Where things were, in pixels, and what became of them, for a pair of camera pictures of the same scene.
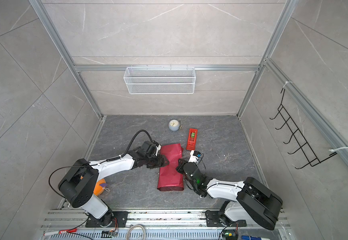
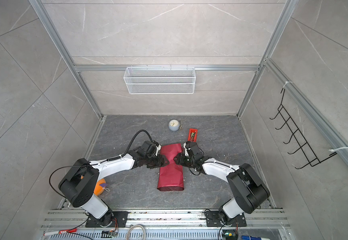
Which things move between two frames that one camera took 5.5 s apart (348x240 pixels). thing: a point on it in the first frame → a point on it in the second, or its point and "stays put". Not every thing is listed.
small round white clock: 174,125 stays put
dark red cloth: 170,179 stays put
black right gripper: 181,167 → 180,159
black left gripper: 162,160 stays put
